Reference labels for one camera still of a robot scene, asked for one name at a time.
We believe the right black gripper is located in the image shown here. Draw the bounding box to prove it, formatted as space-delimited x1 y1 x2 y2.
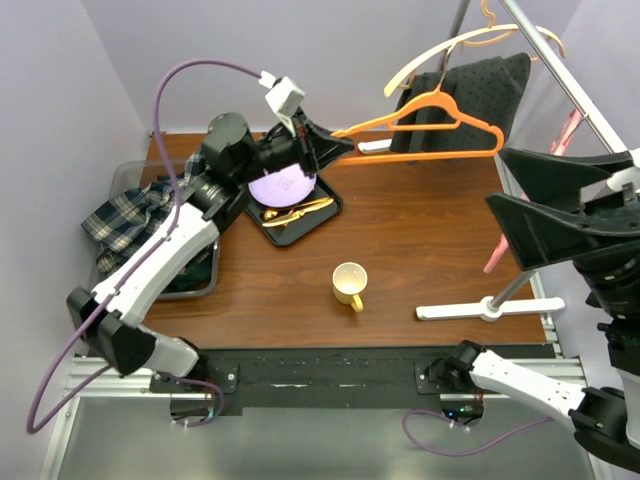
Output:
479 140 640 312

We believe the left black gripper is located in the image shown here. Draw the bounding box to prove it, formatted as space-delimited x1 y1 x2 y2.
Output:
235 105 355 186

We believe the pink hanger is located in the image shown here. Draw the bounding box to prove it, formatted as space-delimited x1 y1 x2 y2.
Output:
482 109 584 274

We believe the orange hanger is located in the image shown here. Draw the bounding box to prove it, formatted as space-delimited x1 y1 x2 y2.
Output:
331 88 505 165

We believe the white wooden hanger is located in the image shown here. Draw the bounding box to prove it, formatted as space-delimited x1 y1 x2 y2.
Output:
383 23 519 97

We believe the green plaid skirt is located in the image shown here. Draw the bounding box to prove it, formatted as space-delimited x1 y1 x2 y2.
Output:
163 248 214 294

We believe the navy white plaid skirt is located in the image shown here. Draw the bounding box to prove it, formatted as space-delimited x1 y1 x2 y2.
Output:
81 175 175 277

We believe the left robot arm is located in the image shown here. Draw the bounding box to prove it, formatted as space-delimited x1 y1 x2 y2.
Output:
66 110 354 392

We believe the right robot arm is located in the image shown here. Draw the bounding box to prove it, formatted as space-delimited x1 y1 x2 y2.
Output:
426 148 639 472

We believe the tan thin hanger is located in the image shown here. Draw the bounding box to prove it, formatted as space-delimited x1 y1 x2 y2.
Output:
461 0 566 59

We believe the purple plate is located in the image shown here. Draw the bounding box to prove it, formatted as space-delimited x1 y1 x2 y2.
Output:
249 164 316 207

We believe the gold knife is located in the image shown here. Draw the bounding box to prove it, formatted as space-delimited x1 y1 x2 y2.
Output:
261 196 334 228

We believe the gold spoon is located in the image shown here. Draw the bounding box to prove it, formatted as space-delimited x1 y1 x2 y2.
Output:
262 200 323 226

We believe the black tray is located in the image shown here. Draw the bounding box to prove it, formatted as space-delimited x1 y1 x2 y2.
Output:
246 176 343 247

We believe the clothes rack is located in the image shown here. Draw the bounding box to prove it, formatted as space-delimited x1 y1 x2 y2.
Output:
357 0 640 322

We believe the dark dotted garment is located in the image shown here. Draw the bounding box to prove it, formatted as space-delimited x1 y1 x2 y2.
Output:
390 52 531 153

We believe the yellow mug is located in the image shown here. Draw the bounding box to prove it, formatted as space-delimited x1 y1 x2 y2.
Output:
332 262 368 313

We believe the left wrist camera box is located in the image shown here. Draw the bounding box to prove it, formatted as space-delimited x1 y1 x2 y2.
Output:
259 71 305 131

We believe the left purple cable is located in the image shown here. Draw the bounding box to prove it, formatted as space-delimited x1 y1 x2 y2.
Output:
25 58 277 435

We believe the purple cable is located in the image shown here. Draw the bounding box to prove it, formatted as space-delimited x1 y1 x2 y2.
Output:
402 408 556 457
25 58 277 435

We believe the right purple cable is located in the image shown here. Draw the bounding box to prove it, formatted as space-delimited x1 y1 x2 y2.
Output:
402 408 556 457

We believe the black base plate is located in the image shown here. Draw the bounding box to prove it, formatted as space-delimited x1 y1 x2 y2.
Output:
169 344 486 419

